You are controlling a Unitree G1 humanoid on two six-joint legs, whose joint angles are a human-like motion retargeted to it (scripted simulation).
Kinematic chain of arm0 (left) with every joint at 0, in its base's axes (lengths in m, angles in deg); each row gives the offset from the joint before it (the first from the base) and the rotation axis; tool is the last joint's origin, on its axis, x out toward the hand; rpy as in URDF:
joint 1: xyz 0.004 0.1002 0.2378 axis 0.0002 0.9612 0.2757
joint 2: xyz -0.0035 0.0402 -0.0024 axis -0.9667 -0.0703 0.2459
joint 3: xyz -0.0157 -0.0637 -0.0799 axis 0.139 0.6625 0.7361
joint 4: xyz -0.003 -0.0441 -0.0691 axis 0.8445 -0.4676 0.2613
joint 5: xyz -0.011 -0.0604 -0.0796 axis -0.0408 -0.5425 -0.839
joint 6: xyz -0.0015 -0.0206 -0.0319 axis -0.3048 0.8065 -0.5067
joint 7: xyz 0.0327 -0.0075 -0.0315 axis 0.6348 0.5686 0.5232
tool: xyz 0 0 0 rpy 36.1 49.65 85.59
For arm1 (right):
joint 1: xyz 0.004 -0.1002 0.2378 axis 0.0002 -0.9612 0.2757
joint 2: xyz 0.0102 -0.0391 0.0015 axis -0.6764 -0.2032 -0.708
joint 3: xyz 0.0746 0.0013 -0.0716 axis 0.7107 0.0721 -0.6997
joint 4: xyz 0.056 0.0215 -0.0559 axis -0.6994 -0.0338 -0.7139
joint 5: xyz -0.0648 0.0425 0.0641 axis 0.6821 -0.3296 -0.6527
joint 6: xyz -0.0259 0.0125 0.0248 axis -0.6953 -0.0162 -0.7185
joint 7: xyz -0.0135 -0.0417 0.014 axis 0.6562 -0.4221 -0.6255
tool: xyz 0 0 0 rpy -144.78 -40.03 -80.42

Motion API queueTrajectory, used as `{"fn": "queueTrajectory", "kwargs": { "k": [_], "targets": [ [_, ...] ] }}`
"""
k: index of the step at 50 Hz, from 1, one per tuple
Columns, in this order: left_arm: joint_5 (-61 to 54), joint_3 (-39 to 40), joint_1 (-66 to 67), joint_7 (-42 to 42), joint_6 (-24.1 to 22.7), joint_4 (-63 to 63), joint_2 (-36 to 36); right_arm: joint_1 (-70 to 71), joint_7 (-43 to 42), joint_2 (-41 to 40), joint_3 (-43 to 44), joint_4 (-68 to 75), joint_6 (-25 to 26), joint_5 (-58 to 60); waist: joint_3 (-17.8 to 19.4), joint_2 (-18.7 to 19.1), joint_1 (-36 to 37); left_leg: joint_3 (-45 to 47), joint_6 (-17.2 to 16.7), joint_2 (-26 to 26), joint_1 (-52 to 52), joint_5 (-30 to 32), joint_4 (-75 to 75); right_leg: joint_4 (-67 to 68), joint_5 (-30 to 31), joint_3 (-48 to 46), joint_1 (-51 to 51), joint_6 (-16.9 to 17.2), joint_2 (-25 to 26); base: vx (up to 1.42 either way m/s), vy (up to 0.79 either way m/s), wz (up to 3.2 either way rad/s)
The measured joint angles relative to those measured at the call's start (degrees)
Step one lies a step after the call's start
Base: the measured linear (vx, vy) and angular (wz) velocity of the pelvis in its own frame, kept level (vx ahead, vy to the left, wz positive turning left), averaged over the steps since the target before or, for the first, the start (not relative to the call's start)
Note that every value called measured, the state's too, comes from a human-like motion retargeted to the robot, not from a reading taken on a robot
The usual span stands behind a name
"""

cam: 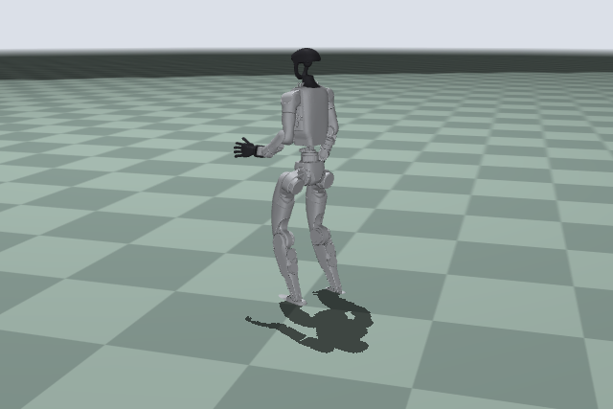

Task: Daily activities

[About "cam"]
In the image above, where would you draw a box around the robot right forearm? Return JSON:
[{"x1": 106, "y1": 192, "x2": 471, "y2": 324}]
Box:
[{"x1": 318, "y1": 134, "x2": 336, "y2": 161}]

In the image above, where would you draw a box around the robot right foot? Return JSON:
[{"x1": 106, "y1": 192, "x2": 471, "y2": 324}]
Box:
[{"x1": 326, "y1": 287, "x2": 346, "y2": 294}]

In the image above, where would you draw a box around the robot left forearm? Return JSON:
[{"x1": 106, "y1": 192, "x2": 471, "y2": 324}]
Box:
[{"x1": 257, "y1": 130, "x2": 285, "y2": 158}]

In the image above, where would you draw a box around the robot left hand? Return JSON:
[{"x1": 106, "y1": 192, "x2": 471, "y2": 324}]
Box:
[{"x1": 234, "y1": 137, "x2": 264, "y2": 158}]

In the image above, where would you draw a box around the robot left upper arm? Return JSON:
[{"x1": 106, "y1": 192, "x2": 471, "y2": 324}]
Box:
[{"x1": 281, "y1": 90, "x2": 301, "y2": 146}]

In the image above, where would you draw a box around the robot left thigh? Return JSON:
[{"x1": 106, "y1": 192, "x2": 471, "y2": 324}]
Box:
[{"x1": 271, "y1": 169, "x2": 306, "y2": 249}]

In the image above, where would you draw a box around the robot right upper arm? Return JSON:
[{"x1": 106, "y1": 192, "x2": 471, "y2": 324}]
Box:
[{"x1": 326, "y1": 88, "x2": 338, "y2": 137}]

